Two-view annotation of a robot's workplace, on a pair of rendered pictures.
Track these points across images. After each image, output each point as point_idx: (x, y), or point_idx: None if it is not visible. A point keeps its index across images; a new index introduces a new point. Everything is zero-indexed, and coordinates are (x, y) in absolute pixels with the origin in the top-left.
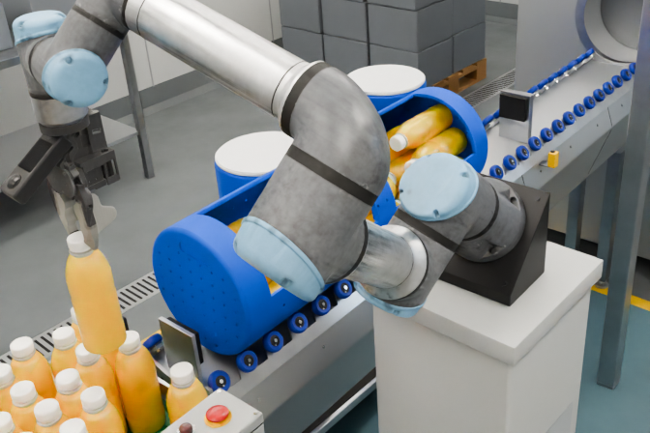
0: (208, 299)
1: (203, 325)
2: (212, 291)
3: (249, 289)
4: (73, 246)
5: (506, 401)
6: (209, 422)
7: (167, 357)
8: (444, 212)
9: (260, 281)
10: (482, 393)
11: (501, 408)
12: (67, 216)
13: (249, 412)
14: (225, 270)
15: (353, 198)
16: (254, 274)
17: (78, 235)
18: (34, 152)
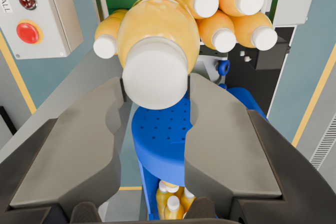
0: (177, 116)
1: (187, 98)
2: (170, 123)
3: (133, 140)
4: (137, 51)
5: (0, 150)
6: (27, 22)
7: (202, 65)
8: None
9: (135, 150)
10: (17, 147)
11: (7, 145)
12: (197, 114)
13: (22, 53)
14: (146, 147)
15: None
16: (138, 154)
17: (163, 86)
18: None
